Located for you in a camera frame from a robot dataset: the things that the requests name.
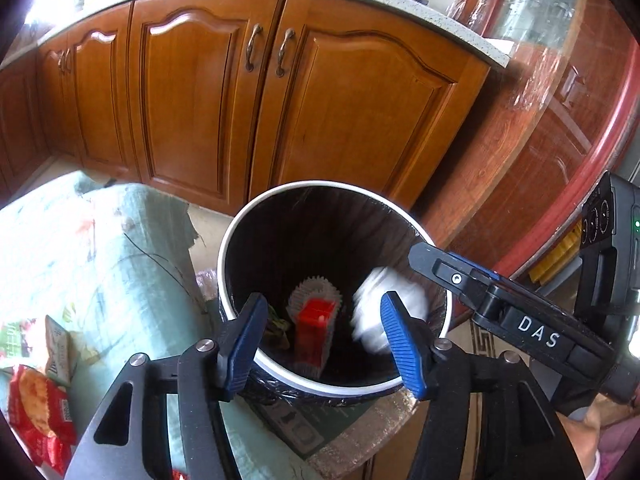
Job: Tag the wooden glass display cabinet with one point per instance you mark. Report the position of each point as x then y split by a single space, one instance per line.
500 160

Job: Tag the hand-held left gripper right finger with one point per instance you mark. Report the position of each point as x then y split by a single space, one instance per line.
400 340

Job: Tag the pale green floral blanket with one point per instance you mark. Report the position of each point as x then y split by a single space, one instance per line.
125 285

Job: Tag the shiny printed floor mat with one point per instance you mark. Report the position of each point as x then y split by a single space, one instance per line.
325 430

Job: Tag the beige snack packet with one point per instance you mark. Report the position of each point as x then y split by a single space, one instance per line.
57 345

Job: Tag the red cardboard box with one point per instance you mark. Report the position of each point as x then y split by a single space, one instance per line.
312 330

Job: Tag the wooden kitchen cabinet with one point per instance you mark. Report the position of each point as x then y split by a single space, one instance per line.
200 110

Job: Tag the white fluted paper liner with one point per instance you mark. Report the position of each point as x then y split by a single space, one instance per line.
315 287

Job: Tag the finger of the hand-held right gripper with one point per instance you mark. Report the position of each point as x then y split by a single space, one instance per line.
445 272

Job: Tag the white rimmed round trash can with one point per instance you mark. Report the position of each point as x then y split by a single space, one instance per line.
300 378

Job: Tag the white paper ball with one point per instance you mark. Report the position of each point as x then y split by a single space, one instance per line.
370 305

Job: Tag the dark green crumpled wrapper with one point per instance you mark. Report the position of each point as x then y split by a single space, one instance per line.
277 327

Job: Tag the person's bare leg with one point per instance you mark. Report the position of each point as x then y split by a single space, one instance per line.
585 440

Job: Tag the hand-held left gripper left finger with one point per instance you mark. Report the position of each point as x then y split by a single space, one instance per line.
245 345

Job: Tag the pink clothing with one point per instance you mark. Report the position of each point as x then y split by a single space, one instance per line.
622 452

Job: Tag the yellow wooden stool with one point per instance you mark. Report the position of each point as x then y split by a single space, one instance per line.
555 257

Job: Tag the red snack packet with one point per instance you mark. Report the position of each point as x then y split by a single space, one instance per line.
40 410

